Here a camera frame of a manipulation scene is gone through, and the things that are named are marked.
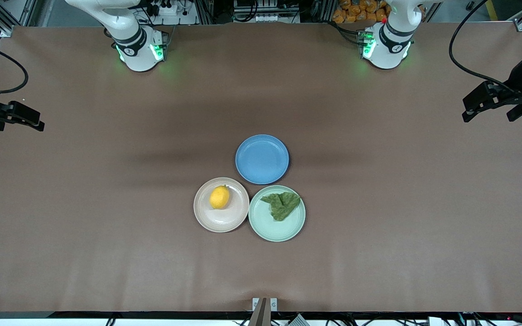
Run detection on yellow lemon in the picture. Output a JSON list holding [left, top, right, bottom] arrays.
[[209, 185, 231, 210]]

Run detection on green lettuce leaf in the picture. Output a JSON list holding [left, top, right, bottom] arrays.
[[260, 192, 301, 222]]

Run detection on orange snack packets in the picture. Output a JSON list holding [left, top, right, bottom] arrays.
[[332, 0, 389, 24]]

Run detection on brown table cover sheet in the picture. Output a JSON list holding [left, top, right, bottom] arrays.
[[0, 22, 522, 314]]

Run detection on white power strip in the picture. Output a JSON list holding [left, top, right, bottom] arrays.
[[134, 0, 198, 26]]

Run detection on pink plate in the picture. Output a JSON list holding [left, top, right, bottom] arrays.
[[193, 177, 250, 233]]

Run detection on blue plate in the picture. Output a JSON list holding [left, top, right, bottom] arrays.
[[235, 134, 290, 185]]

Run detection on light green plate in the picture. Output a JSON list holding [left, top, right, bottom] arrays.
[[248, 185, 306, 242]]

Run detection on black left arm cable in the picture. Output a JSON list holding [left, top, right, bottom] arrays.
[[449, 0, 522, 96]]

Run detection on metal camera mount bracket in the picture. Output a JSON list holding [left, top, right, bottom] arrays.
[[248, 297, 278, 326]]

